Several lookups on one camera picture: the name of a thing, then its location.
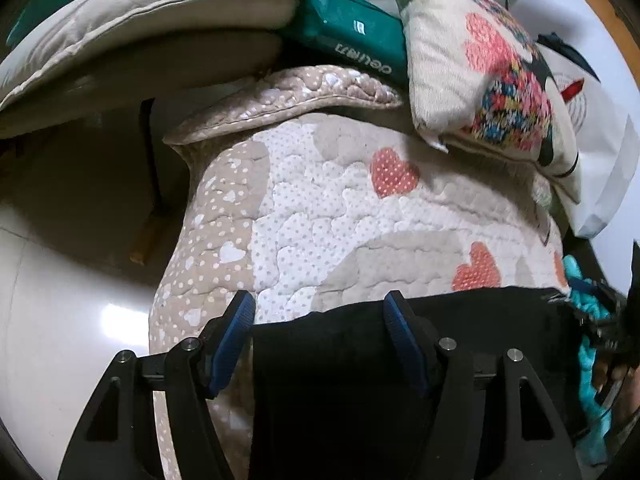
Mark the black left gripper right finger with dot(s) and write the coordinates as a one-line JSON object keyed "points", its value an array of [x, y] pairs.
{"points": [[490, 366]]}

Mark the turquoise fleece blanket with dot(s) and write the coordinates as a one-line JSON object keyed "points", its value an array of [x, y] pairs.
{"points": [[591, 448]]}

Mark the green deli package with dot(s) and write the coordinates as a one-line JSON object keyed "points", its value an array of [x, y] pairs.
{"points": [[355, 32]]}

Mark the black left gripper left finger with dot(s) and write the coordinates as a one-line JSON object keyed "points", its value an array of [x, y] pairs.
{"points": [[115, 437]]}

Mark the beige seat cushion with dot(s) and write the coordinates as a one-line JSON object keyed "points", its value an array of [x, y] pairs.
{"points": [[94, 55]]}

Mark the white paper bag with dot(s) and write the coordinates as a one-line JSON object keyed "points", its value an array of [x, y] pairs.
{"points": [[607, 142]]}

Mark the heart patterned quilted bedspread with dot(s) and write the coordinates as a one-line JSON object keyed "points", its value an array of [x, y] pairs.
{"points": [[310, 189]]}

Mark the black pants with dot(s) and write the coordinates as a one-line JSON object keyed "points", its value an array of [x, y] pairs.
{"points": [[333, 400]]}

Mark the cream floral decorative pillow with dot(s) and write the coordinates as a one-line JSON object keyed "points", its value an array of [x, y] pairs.
{"points": [[477, 80]]}

